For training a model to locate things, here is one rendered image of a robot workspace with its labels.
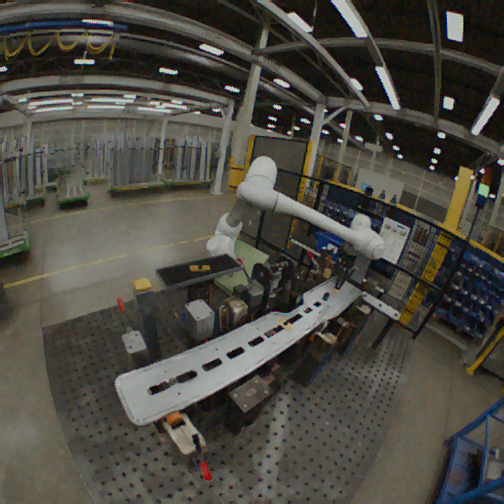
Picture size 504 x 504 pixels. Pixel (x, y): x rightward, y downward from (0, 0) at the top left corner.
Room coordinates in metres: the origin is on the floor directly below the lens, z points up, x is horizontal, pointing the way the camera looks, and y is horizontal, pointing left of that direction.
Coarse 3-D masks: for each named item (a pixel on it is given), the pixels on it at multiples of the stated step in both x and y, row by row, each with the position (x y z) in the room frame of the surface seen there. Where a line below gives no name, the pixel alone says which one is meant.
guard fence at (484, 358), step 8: (496, 336) 0.98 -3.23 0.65; (496, 344) 0.92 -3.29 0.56; (488, 352) 0.93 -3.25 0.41; (496, 352) 0.86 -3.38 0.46; (480, 360) 0.95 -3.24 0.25; (488, 360) 0.88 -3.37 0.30; (496, 360) 0.79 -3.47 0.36; (472, 368) 0.95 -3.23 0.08; (488, 368) 0.81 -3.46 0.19; (496, 368) 0.72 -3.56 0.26; (496, 376) 0.64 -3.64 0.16
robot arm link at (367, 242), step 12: (276, 204) 0.95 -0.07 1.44; (288, 204) 0.97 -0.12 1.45; (300, 204) 1.00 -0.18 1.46; (300, 216) 0.98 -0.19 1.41; (312, 216) 0.95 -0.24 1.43; (324, 216) 0.94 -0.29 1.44; (324, 228) 0.91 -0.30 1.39; (336, 228) 0.88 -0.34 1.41; (348, 228) 0.88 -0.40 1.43; (348, 240) 0.86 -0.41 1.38; (360, 240) 0.84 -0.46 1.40; (372, 240) 0.82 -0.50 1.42; (360, 252) 0.86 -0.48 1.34; (372, 252) 0.79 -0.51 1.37; (384, 252) 0.80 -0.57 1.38
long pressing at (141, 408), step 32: (320, 288) 1.04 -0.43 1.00; (352, 288) 1.10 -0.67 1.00; (256, 320) 0.69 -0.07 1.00; (320, 320) 0.76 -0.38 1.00; (192, 352) 0.46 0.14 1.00; (224, 352) 0.49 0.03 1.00; (256, 352) 0.52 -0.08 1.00; (128, 384) 0.26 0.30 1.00; (192, 384) 0.33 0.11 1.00; (224, 384) 0.36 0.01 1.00; (128, 416) 0.15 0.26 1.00; (160, 416) 0.19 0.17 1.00
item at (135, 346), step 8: (128, 336) 0.40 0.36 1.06; (136, 336) 0.41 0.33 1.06; (128, 344) 0.37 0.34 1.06; (136, 344) 0.38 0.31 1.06; (144, 344) 0.39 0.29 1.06; (128, 352) 0.34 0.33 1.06; (136, 352) 0.36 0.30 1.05; (144, 352) 0.38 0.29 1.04; (136, 360) 0.35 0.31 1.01; (144, 360) 0.37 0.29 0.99; (136, 368) 0.34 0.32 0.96; (152, 392) 0.36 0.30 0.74
